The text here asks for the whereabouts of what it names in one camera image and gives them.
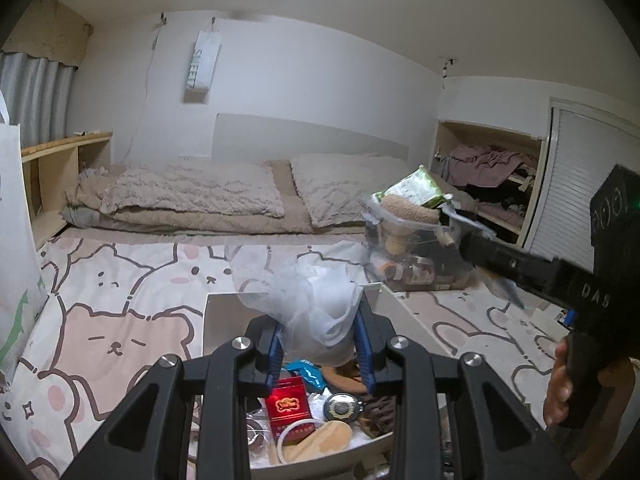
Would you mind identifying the beige textured pillow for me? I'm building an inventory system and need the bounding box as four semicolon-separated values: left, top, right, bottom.
289;153;417;229
99;164;286;219

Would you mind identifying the beige fleece blanket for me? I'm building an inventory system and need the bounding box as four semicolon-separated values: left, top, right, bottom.
62;159;372;236

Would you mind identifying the blue foil packet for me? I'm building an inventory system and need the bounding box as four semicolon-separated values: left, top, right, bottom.
289;359;327;392

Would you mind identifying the beige plush item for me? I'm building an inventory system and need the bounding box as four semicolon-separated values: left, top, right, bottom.
381;194;442;227

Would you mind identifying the person's right hand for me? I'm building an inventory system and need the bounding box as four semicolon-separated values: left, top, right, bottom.
543;334;575;427

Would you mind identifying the clear plastic bag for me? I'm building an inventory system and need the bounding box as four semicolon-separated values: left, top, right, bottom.
231;241;369;367

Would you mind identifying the hanging white paper bag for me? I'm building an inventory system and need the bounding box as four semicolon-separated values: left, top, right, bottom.
182;30;222;106

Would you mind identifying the white louvre door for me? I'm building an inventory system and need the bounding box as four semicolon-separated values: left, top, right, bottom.
524;97;640;282

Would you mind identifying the pile of clothes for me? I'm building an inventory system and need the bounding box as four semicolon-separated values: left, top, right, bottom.
441;144;540;211

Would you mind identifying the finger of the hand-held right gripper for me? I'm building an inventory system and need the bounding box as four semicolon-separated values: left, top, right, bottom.
479;266;527;312
457;229;596;307

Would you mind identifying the white plastic ring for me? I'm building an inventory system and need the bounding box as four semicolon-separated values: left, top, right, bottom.
276;420;321;465

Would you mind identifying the wooden closet niche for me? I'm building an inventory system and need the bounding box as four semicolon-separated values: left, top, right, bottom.
430;119;549;249

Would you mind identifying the grey curtain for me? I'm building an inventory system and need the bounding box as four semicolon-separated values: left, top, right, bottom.
0;50;77;148

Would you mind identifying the white tote bag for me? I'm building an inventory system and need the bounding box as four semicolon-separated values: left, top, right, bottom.
0;89;49;387

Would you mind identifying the dark brown knitted item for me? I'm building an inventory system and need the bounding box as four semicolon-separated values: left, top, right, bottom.
361;394;397;437

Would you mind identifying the red cigarette pack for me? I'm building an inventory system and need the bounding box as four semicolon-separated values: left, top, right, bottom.
265;377;313;436

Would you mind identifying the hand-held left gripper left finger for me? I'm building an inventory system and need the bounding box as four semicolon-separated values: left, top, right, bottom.
59;316;287;480

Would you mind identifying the beige window pelmet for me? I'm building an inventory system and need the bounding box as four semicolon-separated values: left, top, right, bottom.
9;0;96;69

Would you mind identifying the round wooden disc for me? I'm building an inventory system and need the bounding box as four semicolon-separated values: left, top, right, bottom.
321;364;372;397

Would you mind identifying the clear plastic storage bin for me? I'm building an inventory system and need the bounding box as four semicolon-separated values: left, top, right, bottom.
363;194;497;294

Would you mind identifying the animal printed blanket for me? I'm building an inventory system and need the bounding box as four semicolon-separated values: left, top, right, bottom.
0;226;640;480

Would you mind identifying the white wall cable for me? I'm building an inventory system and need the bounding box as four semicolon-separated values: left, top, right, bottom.
124;12;167;167

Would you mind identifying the green wipes pack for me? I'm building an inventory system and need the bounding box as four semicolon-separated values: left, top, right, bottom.
372;165;447;209

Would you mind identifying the white cardboard box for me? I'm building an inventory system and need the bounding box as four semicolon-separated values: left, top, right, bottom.
192;282;452;477

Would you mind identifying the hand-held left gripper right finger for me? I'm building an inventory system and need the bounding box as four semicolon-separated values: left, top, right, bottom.
351;300;577;480

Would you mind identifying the wooden bedside shelf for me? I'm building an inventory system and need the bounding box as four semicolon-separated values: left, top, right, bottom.
20;132;114;252

